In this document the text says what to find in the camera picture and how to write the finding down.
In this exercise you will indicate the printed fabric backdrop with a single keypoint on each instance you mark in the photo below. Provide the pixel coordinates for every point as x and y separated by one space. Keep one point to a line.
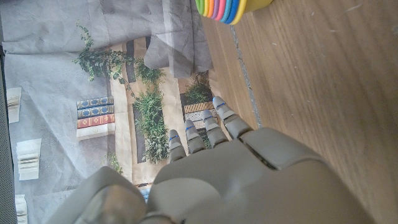
62 77

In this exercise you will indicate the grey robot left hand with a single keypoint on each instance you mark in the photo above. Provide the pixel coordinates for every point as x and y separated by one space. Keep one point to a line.
248 186

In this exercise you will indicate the stack of rainbow plastic cups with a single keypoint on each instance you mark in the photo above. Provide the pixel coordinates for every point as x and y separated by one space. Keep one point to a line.
227 9

